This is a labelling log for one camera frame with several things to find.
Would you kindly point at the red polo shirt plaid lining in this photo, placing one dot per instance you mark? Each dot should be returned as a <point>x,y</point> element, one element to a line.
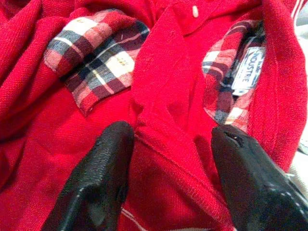
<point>168,84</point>

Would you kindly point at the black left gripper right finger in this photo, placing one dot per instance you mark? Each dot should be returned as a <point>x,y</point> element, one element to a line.
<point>255,187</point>

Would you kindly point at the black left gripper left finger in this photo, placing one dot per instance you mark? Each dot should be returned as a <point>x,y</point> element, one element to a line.
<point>96,183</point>

